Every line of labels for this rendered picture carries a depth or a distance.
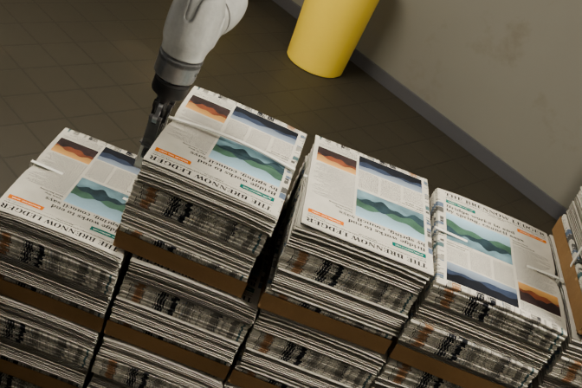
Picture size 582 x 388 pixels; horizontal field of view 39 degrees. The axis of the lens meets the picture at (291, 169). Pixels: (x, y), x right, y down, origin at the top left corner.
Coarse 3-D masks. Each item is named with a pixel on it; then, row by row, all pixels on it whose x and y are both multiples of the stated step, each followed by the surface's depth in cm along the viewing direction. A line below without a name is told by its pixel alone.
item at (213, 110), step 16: (192, 96) 183; (208, 96) 186; (192, 112) 178; (208, 112) 180; (224, 112) 182; (240, 112) 185; (256, 112) 188; (224, 128) 177; (240, 128) 180; (256, 128) 182; (272, 128) 185; (288, 128) 188; (256, 144) 177; (272, 144) 179; (288, 144) 182
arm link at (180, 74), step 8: (160, 48) 162; (160, 56) 162; (168, 56) 161; (160, 64) 162; (168, 64) 161; (176, 64) 161; (184, 64) 161; (192, 64) 162; (200, 64) 163; (160, 72) 163; (168, 72) 162; (176, 72) 162; (184, 72) 162; (192, 72) 163; (168, 80) 163; (176, 80) 162; (184, 80) 163; (192, 80) 165
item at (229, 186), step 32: (160, 160) 158; (192, 160) 162; (224, 160) 166; (160, 192) 160; (192, 192) 158; (224, 192) 157; (256, 192) 161; (128, 224) 166; (160, 224) 164; (192, 224) 162; (224, 224) 161; (256, 224) 159; (192, 256) 166; (224, 256) 165; (256, 256) 164
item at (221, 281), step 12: (120, 240) 167; (132, 240) 166; (132, 252) 168; (144, 252) 167; (156, 252) 166; (168, 252) 166; (168, 264) 167; (180, 264) 167; (192, 264) 166; (192, 276) 168; (204, 276) 167; (216, 276) 167; (228, 276) 166; (228, 288) 168; (240, 288) 167
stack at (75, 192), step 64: (64, 192) 177; (128, 192) 185; (0, 256) 172; (64, 256) 170; (128, 256) 177; (0, 320) 181; (64, 320) 178; (128, 320) 176; (192, 320) 174; (256, 320) 171; (0, 384) 192; (128, 384) 184; (192, 384) 182; (320, 384) 177; (384, 384) 174; (448, 384) 172
